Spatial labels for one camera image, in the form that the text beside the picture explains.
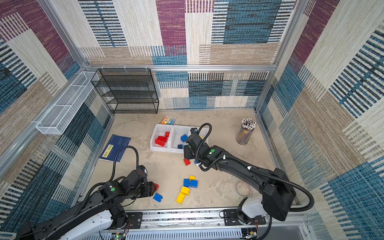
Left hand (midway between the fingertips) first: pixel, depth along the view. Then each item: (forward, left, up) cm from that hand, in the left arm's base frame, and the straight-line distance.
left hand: (153, 187), depth 79 cm
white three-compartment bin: (+29, -7, +2) cm, 30 cm away
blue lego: (+33, -15, -2) cm, 36 cm away
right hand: (+16, -19, +10) cm, 27 cm away
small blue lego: (+25, -13, -2) cm, 29 cm away
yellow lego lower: (-1, -17, -4) cm, 17 cm away
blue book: (+31, +32, -5) cm, 45 cm away
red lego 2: (+16, -17, -4) cm, 24 cm away
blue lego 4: (-4, -2, -5) cm, 6 cm away
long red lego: (+29, +1, -3) cm, 29 cm away
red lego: (+37, -3, -4) cm, 37 cm away
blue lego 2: (+4, -17, -5) cm, 18 cm away
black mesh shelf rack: (+65, +26, +12) cm, 71 cm away
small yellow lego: (+6, -20, -4) cm, 21 cm away
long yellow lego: (-5, -14, -4) cm, 15 cm away
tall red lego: (+33, 0, -4) cm, 34 cm away
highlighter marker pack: (+49, -3, -3) cm, 49 cm away
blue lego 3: (+3, -21, -5) cm, 22 cm away
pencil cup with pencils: (+29, -53, +14) cm, 62 cm away
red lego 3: (+3, -1, -6) cm, 6 cm away
